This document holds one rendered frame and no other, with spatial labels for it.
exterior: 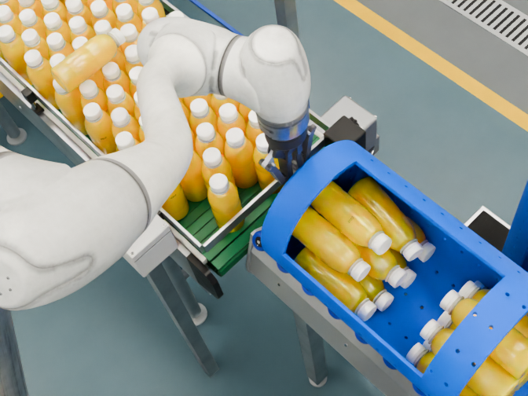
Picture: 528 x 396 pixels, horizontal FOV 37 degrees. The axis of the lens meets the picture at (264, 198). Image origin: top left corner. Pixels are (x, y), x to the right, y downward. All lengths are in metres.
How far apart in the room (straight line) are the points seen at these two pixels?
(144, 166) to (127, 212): 0.08
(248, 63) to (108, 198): 0.46
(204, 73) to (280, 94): 0.12
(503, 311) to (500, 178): 1.59
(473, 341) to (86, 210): 0.76
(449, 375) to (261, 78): 0.58
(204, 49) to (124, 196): 0.47
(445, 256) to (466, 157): 1.35
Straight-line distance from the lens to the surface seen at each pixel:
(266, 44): 1.18
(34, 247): 0.73
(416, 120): 3.00
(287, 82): 1.19
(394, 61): 3.17
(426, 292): 1.63
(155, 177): 0.87
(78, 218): 0.76
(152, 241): 1.58
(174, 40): 1.23
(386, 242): 1.47
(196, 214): 1.82
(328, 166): 1.45
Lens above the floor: 2.47
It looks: 60 degrees down
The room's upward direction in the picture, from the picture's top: 13 degrees counter-clockwise
